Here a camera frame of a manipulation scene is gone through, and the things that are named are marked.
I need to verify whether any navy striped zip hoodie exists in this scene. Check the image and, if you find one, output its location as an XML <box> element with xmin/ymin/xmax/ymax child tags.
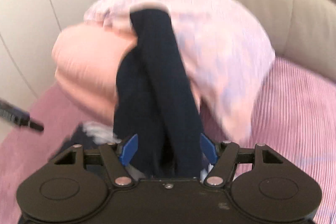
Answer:
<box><xmin>113</xmin><ymin>9</ymin><xmax>208</xmax><ymax>179</ymax></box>

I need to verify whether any purple quilted bedspread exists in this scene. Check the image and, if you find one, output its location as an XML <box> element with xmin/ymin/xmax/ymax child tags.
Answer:
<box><xmin>1</xmin><ymin>58</ymin><xmax>335</xmax><ymax>223</ymax></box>

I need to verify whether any pink floral pillow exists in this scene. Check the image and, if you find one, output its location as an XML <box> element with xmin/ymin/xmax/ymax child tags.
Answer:
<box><xmin>84</xmin><ymin>0</ymin><xmax>275</xmax><ymax>143</ymax></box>

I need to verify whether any white wardrobe with handles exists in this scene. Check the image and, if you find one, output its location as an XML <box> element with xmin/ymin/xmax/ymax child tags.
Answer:
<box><xmin>1</xmin><ymin>0</ymin><xmax>98</xmax><ymax>110</ymax></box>

